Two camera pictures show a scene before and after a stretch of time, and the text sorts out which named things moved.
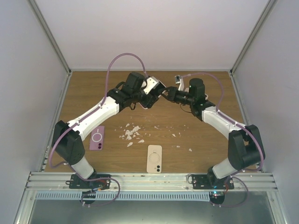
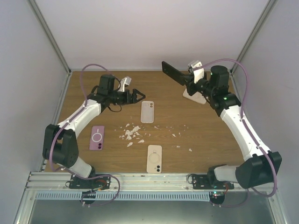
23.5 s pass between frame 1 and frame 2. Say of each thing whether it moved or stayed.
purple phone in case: stayed
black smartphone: moved
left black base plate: stayed
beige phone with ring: stayed
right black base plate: stayed
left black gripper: moved
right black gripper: moved
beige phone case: moved
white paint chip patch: stayed
